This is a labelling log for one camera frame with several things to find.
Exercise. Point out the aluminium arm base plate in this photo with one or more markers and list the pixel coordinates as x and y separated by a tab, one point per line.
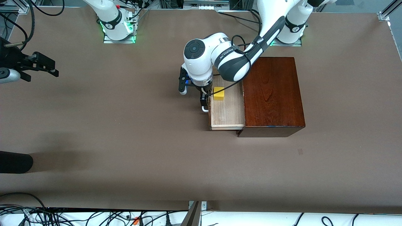
295	44
108	41

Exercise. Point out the dark brown wooden cabinet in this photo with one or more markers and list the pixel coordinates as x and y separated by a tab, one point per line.
273	94

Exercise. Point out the black cylindrical object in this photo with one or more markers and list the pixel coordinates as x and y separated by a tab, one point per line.
15	161

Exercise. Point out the white power strip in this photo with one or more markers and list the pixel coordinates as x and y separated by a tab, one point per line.
204	7

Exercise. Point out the aluminium post with bracket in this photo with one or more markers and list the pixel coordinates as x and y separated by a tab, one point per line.
193	216

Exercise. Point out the aluminium frame profile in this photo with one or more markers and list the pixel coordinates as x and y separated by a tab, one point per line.
15	8
384	15

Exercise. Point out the black power plug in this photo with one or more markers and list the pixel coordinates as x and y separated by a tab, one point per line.
168	221

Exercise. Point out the yellow cube block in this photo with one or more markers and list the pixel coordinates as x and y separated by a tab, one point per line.
219	94

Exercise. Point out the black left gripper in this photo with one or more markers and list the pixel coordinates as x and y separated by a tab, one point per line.
203	100

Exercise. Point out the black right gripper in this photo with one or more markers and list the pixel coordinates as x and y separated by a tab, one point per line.
13	58

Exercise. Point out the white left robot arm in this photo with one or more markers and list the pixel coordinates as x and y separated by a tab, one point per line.
201	62

